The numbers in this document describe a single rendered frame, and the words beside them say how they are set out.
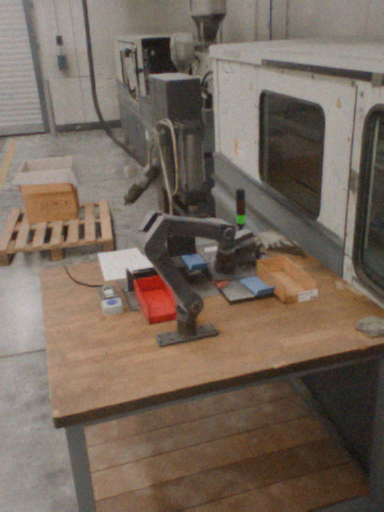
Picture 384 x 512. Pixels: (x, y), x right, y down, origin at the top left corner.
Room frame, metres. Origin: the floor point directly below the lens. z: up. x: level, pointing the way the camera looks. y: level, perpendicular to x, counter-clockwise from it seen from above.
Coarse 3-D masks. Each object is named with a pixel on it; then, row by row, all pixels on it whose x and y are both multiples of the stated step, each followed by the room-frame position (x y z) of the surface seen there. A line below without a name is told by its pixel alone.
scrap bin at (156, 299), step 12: (156, 276) 1.82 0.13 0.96; (144, 288) 1.80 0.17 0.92; (156, 288) 1.81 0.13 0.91; (168, 288) 1.76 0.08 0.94; (144, 300) 1.62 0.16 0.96; (156, 300) 1.72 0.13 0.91; (168, 300) 1.72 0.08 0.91; (144, 312) 1.62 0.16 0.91; (156, 312) 1.63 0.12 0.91; (168, 312) 1.63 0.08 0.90
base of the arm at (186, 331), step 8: (192, 320) 1.45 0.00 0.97; (184, 328) 1.45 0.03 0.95; (192, 328) 1.45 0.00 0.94; (200, 328) 1.50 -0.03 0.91; (208, 328) 1.50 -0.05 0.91; (216, 328) 1.50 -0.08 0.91; (160, 336) 1.47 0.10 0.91; (168, 336) 1.46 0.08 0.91; (176, 336) 1.46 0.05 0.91; (184, 336) 1.44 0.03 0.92; (192, 336) 1.45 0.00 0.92; (200, 336) 1.45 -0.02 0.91; (208, 336) 1.46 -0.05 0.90; (160, 344) 1.42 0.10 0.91; (168, 344) 1.42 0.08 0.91; (176, 344) 1.43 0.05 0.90
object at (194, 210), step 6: (174, 198) 2.09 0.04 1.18; (174, 204) 2.02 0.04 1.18; (180, 204) 2.03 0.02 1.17; (192, 204) 1.88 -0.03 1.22; (198, 204) 1.89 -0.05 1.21; (180, 210) 1.93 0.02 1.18; (186, 210) 1.92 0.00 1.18; (192, 210) 1.89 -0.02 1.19; (198, 210) 1.90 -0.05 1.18; (204, 210) 1.90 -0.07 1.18; (186, 216) 1.85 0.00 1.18; (192, 216) 1.84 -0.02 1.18; (198, 216) 1.85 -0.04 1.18; (204, 216) 1.85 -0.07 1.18
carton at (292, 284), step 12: (264, 264) 1.90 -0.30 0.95; (276, 264) 1.91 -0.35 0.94; (288, 264) 1.88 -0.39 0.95; (264, 276) 1.82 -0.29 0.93; (276, 276) 1.87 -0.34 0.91; (288, 276) 1.86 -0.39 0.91; (300, 276) 1.78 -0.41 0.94; (276, 288) 1.72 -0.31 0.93; (288, 288) 1.76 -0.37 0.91; (300, 288) 1.76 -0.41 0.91; (312, 288) 1.70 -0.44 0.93; (288, 300) 1.65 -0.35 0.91; (300, 300) 1.67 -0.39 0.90
